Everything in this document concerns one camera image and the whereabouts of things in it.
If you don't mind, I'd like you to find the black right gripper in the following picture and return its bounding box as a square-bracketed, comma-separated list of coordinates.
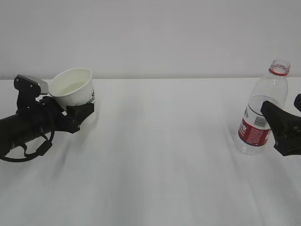
[261, 94, 301, 156]

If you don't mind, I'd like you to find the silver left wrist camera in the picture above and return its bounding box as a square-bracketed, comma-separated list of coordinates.
[14, 74, 48, 110]

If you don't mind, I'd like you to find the white paper cup green logo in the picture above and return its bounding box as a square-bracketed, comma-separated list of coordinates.
[49, 68, 95, 110]

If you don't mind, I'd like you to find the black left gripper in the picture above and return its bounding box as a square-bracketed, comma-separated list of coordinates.
[35, 96, 95, 134]

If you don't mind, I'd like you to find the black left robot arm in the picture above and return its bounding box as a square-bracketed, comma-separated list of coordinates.
[0, 96, 95, 162]

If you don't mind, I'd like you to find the clear water bottle red label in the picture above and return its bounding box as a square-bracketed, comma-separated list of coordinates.
[235, 59, 291, 155]

